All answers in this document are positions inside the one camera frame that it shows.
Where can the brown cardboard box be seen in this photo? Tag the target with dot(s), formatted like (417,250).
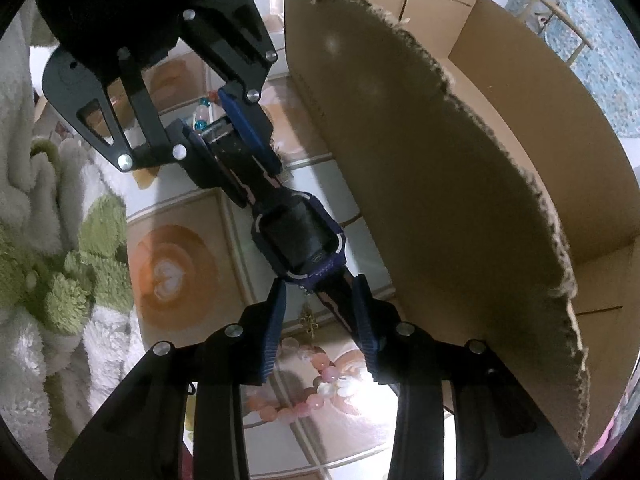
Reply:
(425,160)

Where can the wooden chair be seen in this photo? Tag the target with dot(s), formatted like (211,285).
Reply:
(581,42)

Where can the white and green fluffy blanket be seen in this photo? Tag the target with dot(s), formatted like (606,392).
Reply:
(75,285)

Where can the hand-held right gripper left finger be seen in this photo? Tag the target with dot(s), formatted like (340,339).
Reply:
(270,340)

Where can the blue floral cloth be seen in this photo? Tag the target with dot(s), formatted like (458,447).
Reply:
(600,85)

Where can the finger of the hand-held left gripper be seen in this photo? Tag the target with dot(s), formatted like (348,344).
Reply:
(250,125)
(197,160)

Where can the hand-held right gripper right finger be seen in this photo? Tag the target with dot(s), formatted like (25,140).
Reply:
(365,335)

